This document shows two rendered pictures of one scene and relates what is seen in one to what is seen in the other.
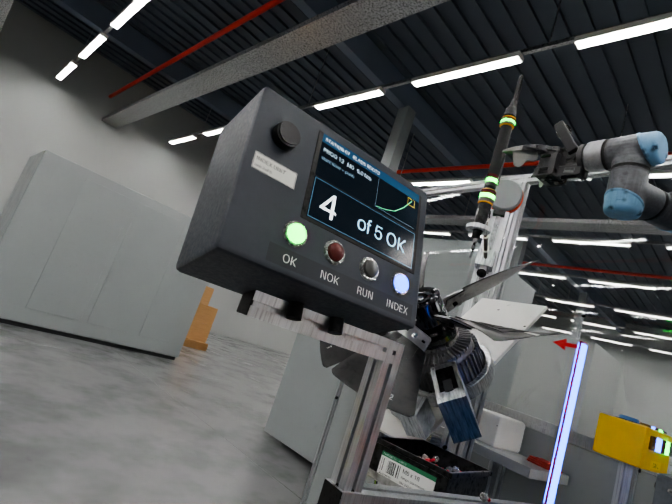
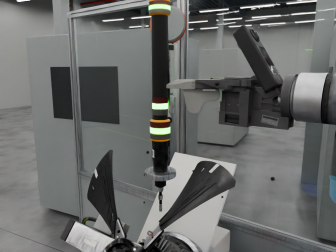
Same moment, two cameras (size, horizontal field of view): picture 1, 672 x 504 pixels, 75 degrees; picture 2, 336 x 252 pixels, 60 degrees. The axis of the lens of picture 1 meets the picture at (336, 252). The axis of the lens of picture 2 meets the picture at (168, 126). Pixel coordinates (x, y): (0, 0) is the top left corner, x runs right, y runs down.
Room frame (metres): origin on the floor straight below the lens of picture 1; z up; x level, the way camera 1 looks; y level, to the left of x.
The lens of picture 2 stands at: (0.62, -0.16, 1.68)
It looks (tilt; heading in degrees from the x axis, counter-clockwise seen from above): 11 degrees down; 339
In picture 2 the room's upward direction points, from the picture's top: straight up
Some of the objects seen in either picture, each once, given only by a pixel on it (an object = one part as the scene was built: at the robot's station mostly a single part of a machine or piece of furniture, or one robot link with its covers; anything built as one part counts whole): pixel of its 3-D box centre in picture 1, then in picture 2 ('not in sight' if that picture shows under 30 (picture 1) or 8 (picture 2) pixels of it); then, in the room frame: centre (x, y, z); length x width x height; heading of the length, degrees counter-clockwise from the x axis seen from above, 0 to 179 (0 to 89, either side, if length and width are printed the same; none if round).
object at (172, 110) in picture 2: (485, 260); (167, 103); (1.77, -0.61, 1.54); 0.10 x 0.07 x 0.08; 157
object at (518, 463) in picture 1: (500, 454); not in sight; (1.59, -0.77, 0.85); 0.36 x 0.24 x 0.03; 32
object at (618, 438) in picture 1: (632, 446); not in sight; (1.05, -0.81, 1.02); 0.16 x 0.10 x 0.11; 122
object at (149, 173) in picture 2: (482, 216); (160, 153); (1.20, -0.37, 1.50); 0.09 x 0.07 x 0.10; 157
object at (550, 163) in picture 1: (563, 164); (257, 99); (1.02, -0.48, 1.63); 0.12 x 0.08 x 0.09; 32
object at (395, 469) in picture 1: (430, 471); not in sight; (0.94, -0.33, 0.85); 0.22 x 0.17 x 0.07; 138
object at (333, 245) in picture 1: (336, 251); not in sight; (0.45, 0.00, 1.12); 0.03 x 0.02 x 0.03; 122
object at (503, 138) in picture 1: (497, 158); (159, 69); (1.20, -0.36, 1.68); 0.03 x 0.03 x 0.21
